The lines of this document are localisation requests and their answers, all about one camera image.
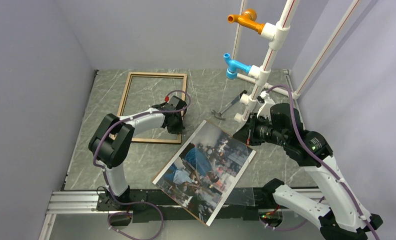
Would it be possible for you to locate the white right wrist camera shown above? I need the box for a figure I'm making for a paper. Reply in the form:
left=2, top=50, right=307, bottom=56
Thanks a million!
left=257, top=91, right=276, bottom=121

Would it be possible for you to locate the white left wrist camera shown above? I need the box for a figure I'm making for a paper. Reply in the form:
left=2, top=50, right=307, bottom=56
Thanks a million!
left=166, top=96, right=183, bottom=110

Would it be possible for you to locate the orange plastic faucet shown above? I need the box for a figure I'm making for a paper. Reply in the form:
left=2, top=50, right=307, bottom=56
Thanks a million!
left=227, top=8, right=265, bottom=35

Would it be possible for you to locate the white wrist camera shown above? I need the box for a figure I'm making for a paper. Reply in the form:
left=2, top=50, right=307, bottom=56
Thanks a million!
left=166, top=96, right=183, bottom=110
left=257, top=91, right=276, bottom=121

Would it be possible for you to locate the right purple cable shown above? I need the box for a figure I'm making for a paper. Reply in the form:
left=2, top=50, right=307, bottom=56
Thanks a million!
left=259, top=84, right=381, bottom=240

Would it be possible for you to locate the printed photo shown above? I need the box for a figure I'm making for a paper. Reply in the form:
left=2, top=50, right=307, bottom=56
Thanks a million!
left=152, top=120, right=256, bottom=226

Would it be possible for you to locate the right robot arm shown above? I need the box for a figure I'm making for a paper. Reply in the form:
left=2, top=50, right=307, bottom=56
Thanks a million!
left=233, top=103, right=383, bottom=240

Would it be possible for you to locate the white pvc pipe stand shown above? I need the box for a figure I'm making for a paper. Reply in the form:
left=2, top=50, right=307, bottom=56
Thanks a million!
left=231, top=0, right=364, bottom=124

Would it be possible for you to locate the blue plastic faucet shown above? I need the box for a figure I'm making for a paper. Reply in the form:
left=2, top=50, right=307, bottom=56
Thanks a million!
left=223, top=53, right=252, bottom=80

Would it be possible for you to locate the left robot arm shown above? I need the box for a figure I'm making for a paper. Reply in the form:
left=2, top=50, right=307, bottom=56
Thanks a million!
left=88, top=96, right=189, bottom=210

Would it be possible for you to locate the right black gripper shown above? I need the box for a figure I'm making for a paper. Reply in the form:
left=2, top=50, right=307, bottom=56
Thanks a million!
left=233, top=112, right=288, bottom=147

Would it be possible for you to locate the wooden picture frame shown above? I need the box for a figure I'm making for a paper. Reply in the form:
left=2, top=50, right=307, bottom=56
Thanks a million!
left=110, top=71, right=188, bottom=145

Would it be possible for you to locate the black handled hammer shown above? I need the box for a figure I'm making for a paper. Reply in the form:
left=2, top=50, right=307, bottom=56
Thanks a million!
left=211, top=90, right=247, bottom=121

